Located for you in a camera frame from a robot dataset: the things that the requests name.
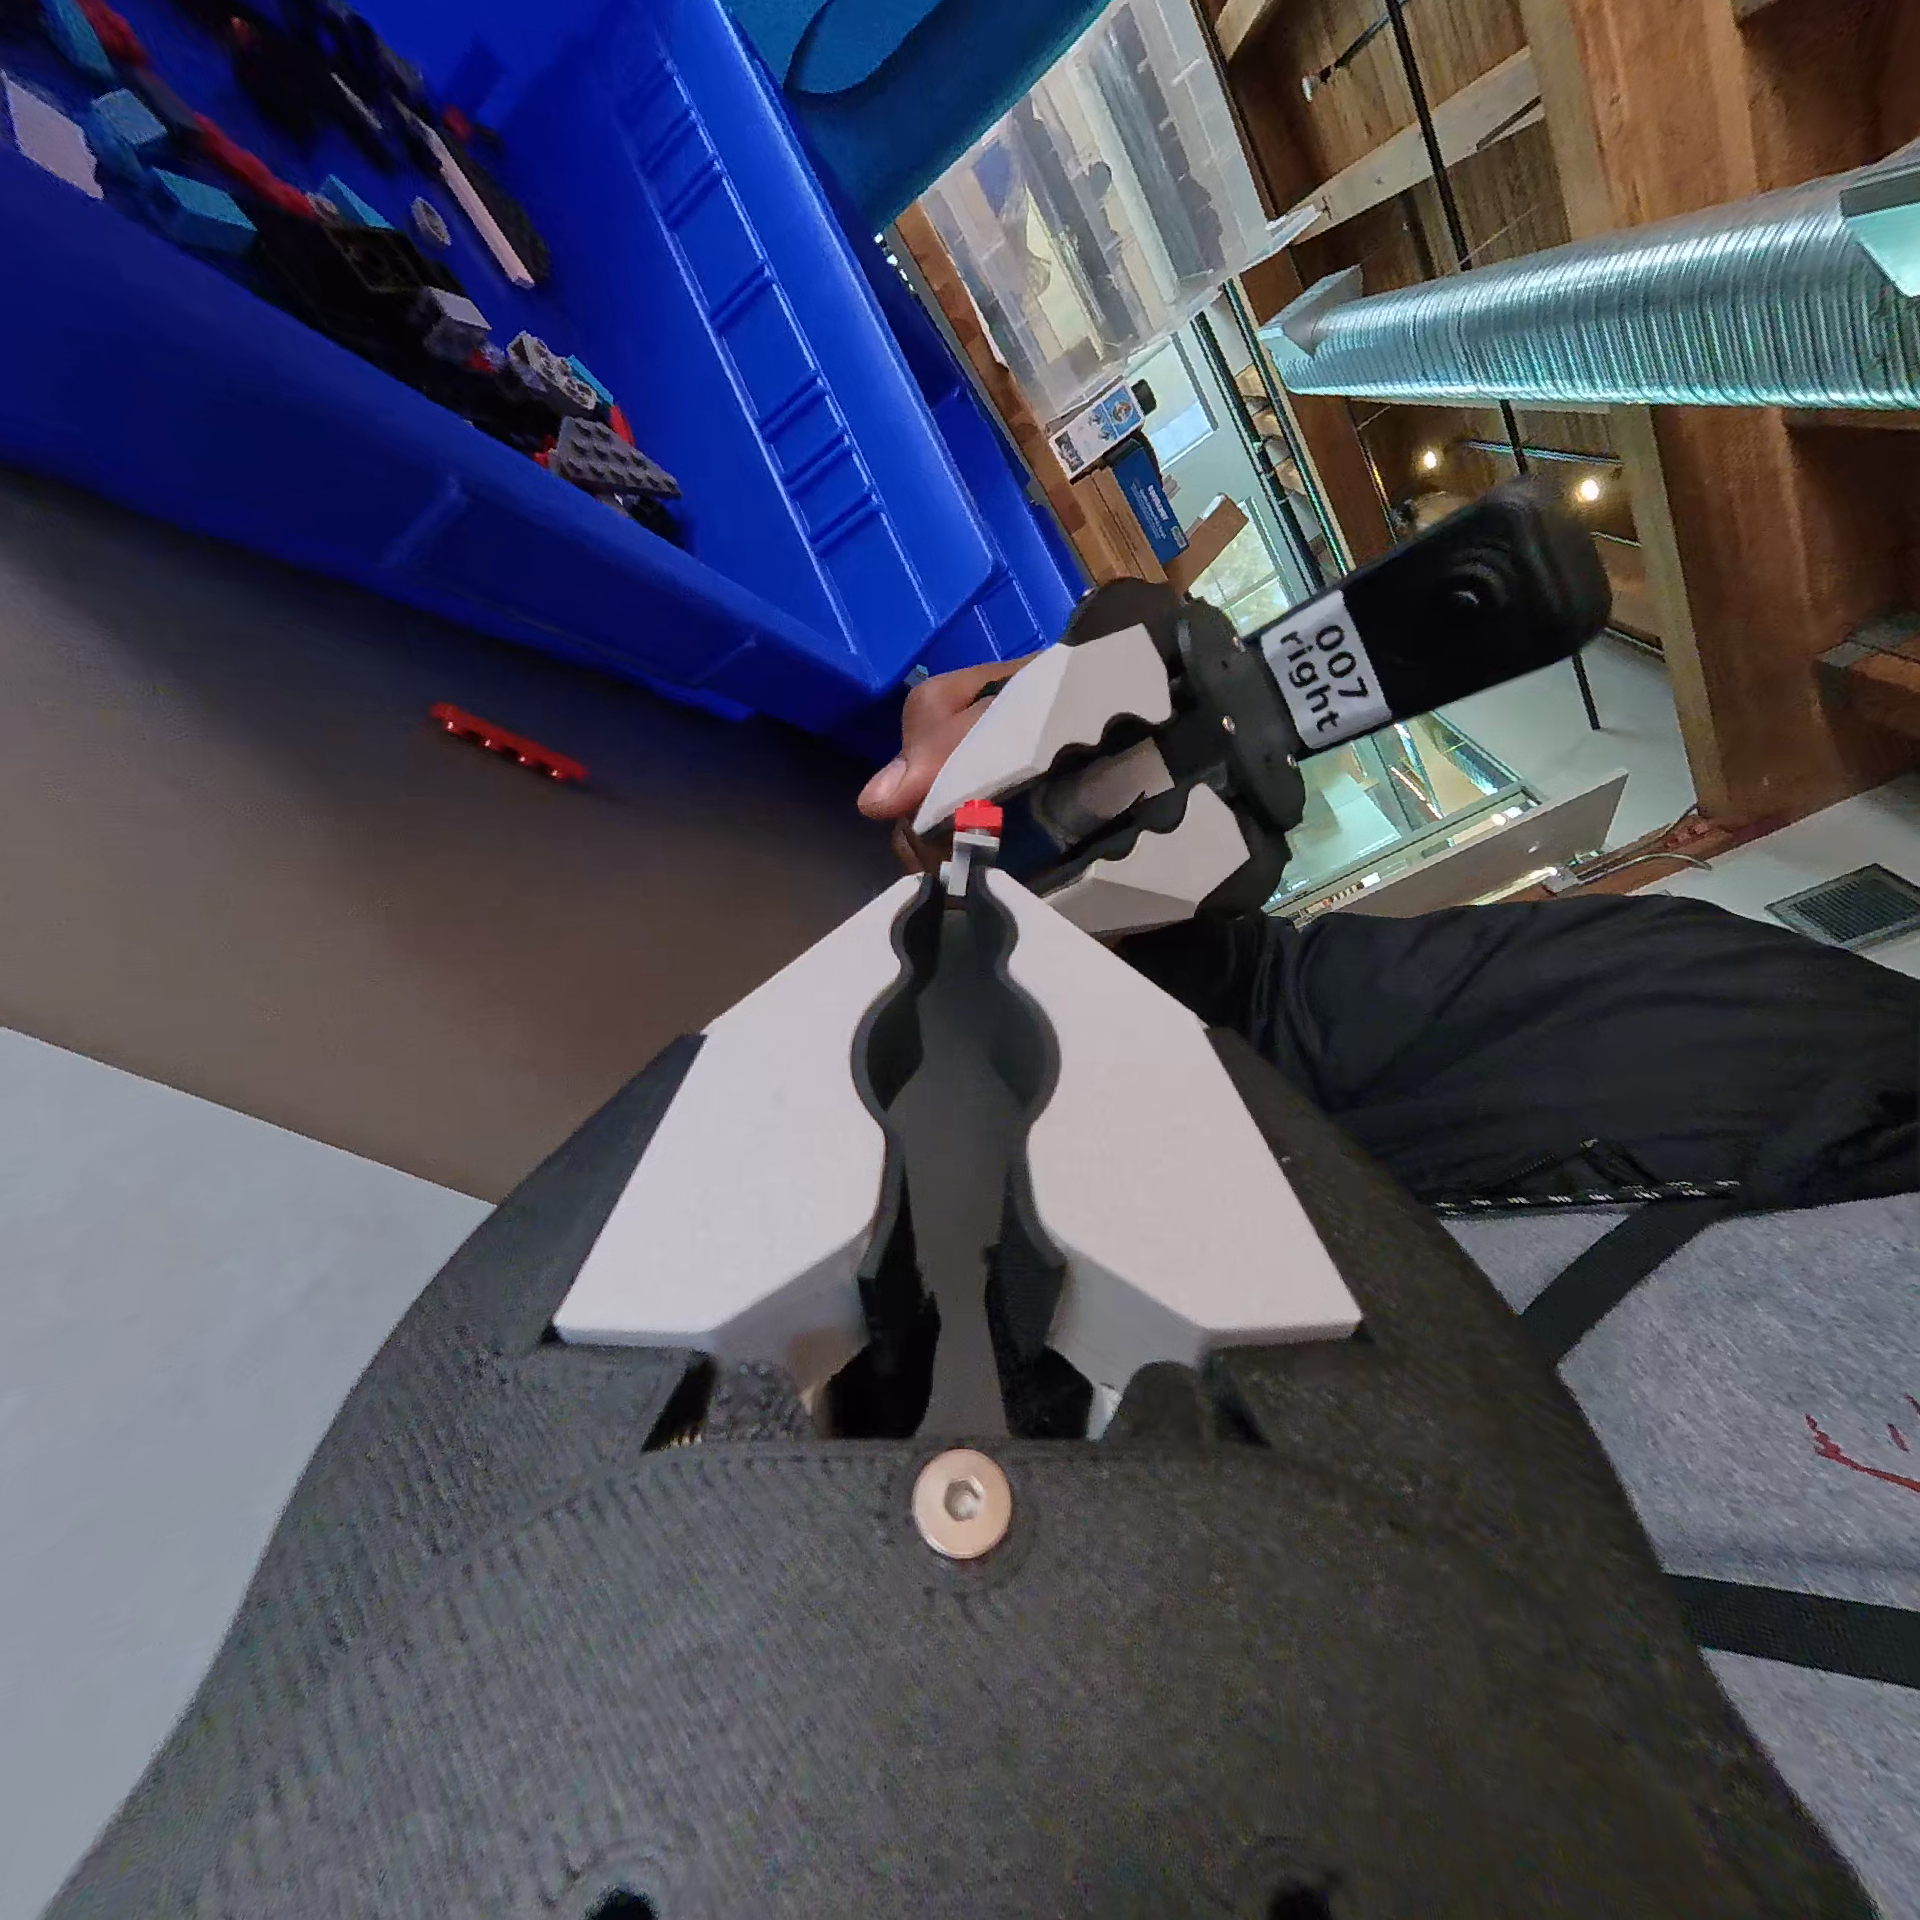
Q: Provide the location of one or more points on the large pile of toy bricks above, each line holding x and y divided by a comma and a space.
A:
300, 255

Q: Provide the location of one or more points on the blue plastic bin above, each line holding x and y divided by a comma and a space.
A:
1036, 600
376, 421

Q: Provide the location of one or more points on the blue cardboard box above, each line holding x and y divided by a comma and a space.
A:
1154, 511

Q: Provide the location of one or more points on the silver ventilation duct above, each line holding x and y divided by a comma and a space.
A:
1576, 324

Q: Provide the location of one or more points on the pale instruction booklet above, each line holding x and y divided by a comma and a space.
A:
150, 1349

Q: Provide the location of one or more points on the stack of clear plastic bins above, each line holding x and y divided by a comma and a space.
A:
1096, 195

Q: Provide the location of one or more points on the person's upper body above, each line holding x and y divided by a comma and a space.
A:
1724, 1424

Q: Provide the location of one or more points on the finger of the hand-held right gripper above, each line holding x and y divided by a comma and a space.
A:
1050, 720
1154, 869

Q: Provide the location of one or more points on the grey toy brick plate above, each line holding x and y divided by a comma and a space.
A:
967, 862

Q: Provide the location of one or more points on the wooden table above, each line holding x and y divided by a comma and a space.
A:
991, 375

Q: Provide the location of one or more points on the flat red toy plate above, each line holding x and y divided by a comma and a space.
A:
510, 744

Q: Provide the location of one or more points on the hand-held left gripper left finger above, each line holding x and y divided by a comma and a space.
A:
735, 1184

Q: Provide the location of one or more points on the person's right forearm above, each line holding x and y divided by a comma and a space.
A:
1501, 1036

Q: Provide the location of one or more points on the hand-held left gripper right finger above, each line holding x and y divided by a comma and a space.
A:
1184, 1184

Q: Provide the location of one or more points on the blue felt bag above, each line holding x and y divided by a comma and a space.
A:
930, 37

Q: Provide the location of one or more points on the person's right hand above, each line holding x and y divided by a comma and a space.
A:
930, 735

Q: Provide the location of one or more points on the small printed card box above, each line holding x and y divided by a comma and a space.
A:
1103, 428

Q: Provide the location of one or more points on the grey wall vent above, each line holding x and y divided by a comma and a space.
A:
1845, 908

